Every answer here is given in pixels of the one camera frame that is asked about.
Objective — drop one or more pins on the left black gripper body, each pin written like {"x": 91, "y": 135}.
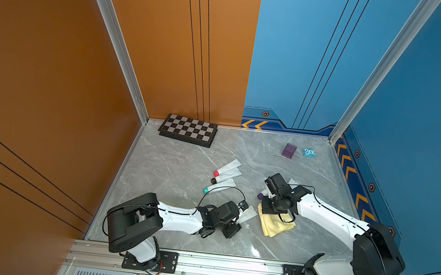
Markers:
{"x": 219, "y": 226}

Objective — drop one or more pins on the pink cap toothpaste tube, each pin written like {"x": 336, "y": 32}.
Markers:
{"x": 228, "y": 167}

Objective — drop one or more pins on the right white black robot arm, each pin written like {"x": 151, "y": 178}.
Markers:
{"x": 374, "y": 251}

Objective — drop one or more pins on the black white chessboard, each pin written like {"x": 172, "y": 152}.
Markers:
{"x": 188, "y": 130}

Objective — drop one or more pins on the yellow microfibre cloth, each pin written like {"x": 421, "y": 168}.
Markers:
{"x": 272, "y": 224}

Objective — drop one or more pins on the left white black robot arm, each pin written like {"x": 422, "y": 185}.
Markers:
{"x": 131, "y": 226}

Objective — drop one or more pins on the black cap toothpaste tube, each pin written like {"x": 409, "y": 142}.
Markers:
{"x": 226, "y": 176}

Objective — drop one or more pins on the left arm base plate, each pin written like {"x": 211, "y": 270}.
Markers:
{"x": 163, "y": 262}

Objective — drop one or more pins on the aluminium front rail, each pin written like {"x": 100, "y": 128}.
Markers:
{"x": 96, "y": 255}

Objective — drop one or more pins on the green cap toothpaste tube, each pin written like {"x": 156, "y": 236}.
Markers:
{"x": 220, "y": 186}

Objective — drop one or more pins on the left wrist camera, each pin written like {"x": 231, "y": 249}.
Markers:
{"x": 243, "y": 206}

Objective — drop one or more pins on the purple cube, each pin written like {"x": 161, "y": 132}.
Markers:
{"x": 289, "y": 151}

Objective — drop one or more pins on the dark blue cap tube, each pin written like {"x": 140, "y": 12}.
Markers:
{"x": 246, "y": 215}

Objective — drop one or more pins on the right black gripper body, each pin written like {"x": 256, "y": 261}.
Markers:
{"x": 270, "y": 205}

